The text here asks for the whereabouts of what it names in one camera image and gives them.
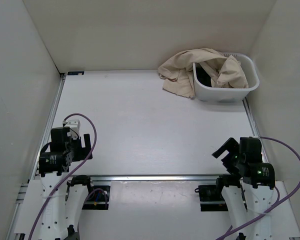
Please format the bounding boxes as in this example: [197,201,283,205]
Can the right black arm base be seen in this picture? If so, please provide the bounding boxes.
[194,185,228,212]

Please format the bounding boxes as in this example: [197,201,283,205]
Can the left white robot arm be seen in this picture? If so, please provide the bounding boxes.
[28,121,95,240]

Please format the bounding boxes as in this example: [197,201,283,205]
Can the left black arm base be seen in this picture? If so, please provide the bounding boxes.
[82,185,111,211]

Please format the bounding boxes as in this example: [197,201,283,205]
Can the blue corner label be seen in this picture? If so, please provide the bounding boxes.
[67,71,85,76]

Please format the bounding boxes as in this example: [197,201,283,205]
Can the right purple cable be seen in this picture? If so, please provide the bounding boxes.
[214,136,300,240]

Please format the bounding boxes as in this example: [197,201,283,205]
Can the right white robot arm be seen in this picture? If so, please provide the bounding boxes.
[212,137,276,240]

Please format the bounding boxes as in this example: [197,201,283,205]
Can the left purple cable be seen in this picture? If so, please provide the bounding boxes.
[27,113,98,240]

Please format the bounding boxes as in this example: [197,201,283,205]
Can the white plastic basket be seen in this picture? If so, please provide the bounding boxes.
[192,52,260,102]

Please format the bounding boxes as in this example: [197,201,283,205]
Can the black trousers in basket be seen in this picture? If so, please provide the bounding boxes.
[195,67,212,88]

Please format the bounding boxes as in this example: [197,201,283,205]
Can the purple cable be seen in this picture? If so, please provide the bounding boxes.
[214,136,300,240]
[27,113,98,240]

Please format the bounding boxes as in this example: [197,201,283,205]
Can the beige trousers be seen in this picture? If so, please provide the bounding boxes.
[157,48,249,98]

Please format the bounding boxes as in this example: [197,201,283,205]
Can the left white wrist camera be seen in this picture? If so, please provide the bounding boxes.
[62,119,81,134]

